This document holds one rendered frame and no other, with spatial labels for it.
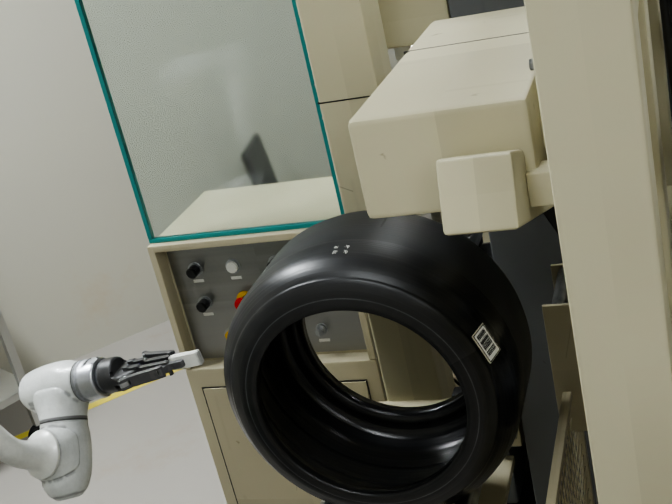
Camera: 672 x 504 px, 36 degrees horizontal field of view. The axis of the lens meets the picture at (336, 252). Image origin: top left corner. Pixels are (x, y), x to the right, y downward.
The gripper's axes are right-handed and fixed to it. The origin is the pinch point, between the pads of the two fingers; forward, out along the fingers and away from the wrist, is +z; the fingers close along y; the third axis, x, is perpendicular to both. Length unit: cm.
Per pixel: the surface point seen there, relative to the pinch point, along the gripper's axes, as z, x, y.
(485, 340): 65, 3, -10
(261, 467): -29, 62, 53
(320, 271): 40.2, -16.2, -9.6
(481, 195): 82, -36, -46
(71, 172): -185, 7, 249
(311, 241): 36.0, -18.4, 0.7
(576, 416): 69, 39, 19
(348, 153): 39, -26, 26
